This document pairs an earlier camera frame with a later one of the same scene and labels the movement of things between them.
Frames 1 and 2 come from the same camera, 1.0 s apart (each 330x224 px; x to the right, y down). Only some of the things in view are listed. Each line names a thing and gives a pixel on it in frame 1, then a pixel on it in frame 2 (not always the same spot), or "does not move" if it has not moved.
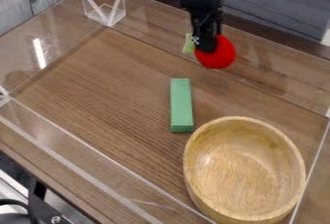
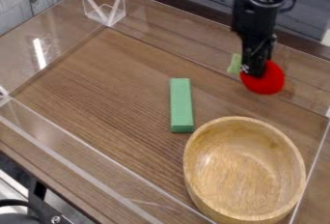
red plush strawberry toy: [222, 56] to [269, 83]
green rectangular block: [181, 105] does not move
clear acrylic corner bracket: [105, 14] does not move
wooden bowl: [244, 170] does not move
